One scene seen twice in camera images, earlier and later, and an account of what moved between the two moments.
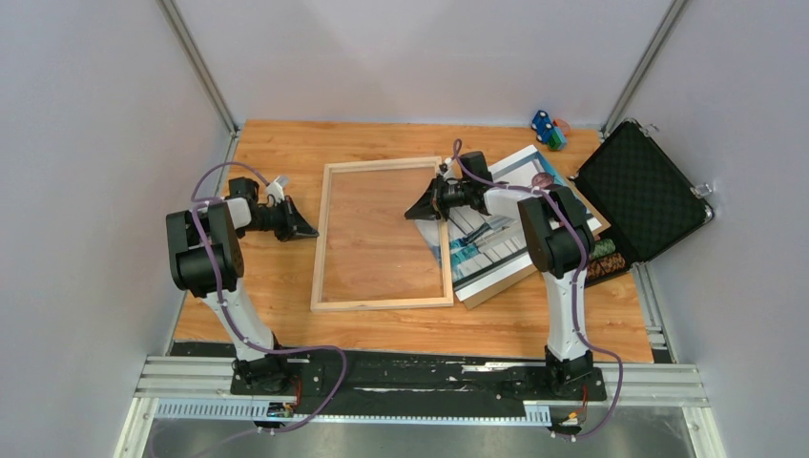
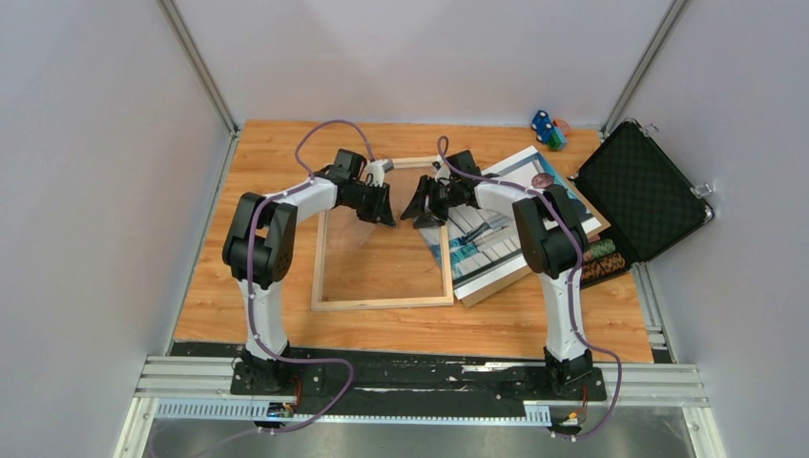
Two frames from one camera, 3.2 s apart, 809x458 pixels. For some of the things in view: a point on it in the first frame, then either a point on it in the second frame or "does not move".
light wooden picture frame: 317,304 does not move
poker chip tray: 605,262 does not move
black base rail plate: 405,382 does not move
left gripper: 296,226 → 385,215
